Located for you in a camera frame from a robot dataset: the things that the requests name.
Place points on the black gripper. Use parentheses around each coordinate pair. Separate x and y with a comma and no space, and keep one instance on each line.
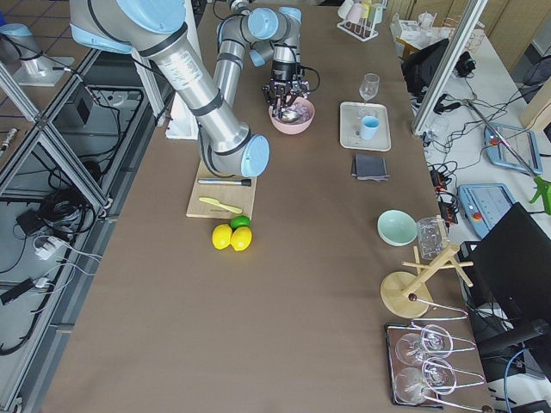
(281,71)

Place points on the steel ice scoop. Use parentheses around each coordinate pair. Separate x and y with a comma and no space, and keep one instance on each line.
(287,116)

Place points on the pink bowl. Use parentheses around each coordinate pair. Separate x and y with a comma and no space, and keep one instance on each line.
(291,128)

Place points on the pile of clear ice cubes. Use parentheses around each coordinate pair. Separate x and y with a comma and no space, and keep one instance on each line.
(298,112)

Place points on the light blue cup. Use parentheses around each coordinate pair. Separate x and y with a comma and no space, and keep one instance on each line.
(369,127)

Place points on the wooden cup stand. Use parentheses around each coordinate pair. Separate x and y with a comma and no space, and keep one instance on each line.
(406,295)

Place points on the cream rabbit tray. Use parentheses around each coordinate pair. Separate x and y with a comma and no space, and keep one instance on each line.
(350,128)

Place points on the clear wine glass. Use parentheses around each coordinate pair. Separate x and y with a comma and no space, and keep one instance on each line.
(369,87)

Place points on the steel muddler black tip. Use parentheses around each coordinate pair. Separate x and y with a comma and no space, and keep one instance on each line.
(246,182)

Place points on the grey folded cloth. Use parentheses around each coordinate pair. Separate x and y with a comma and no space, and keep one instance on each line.
(369,168)

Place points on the bamboo cutting board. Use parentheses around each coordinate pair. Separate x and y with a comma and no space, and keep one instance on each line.
(237,196)

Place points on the yellow plastic knife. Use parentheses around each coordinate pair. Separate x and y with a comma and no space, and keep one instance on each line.
(216,203)

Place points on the green lime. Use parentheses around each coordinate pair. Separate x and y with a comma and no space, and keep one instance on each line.
(240,221)

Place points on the lower yellow lemon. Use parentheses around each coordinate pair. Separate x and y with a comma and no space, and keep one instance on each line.
(241,238)

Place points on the yellow lemon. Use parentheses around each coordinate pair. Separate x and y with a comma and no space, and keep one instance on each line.
(241,238)
(221,236)

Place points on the upper yellow lemon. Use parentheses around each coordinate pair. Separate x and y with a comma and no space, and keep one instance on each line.
(221,236)

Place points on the green bowl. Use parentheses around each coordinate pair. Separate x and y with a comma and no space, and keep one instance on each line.
(397,228)

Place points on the clear glass jar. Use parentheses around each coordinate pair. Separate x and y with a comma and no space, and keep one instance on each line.
(432,237)

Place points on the blue teach pendant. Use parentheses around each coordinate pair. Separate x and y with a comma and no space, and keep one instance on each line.
(522,141)

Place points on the hanging wine glass upper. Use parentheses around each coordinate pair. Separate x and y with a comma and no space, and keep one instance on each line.
(419,344)

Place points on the hanging wine glass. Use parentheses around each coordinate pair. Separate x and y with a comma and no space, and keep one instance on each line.
(419,344)
(430,384)

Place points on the black glass holder tray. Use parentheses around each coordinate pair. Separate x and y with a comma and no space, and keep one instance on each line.
(392,333)

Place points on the hanging wine glass lower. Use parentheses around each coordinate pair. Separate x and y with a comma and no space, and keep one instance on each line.
(430,384)

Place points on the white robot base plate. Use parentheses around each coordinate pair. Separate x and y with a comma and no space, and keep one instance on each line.
(182,124)

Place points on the white wire rack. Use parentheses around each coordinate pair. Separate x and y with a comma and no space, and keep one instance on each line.
(360,18)

